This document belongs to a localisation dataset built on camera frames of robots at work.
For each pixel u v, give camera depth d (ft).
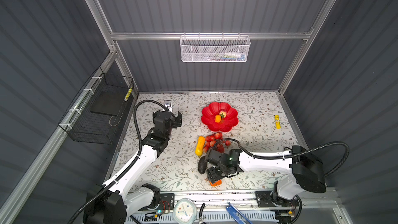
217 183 2.48
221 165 2.04
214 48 4.06
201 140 2.99
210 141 2.89
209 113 3.51
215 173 2.31
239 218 2.23
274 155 1.62
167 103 2.23
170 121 2.02
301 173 1.38
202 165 2.65
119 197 1.28
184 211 2.24
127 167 1.50
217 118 3.28
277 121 3.34
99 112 2.45
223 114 3.35
